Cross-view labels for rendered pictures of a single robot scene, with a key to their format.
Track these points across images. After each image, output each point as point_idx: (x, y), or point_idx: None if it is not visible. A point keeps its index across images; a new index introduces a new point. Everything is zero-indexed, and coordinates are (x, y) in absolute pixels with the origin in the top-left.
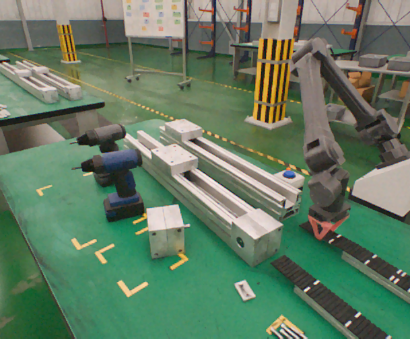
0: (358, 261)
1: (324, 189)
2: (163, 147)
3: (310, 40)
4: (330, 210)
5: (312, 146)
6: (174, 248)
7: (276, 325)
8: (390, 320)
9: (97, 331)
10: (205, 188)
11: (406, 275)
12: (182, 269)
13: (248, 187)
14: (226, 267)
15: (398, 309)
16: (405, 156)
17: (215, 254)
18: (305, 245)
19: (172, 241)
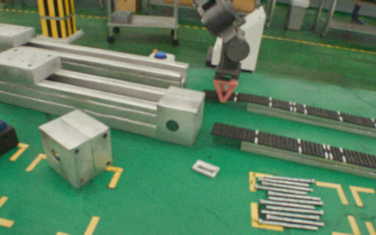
0: (263, 106)
1: (241, 42)
2: (0, 54)
3: None
4: (234, 68)
5: (204, 9)
6: (101, 163)
7: (253, 182)
8: (307, 138)
9: None
10: (86, 88)
11: (295, 104)
12: (126, 181)
13: (133, 74)
14: (169, 157)
15: (303, 128)
16: (242, 21)
17: (147, 151)
18: (215, 111)
19: (98, 155)
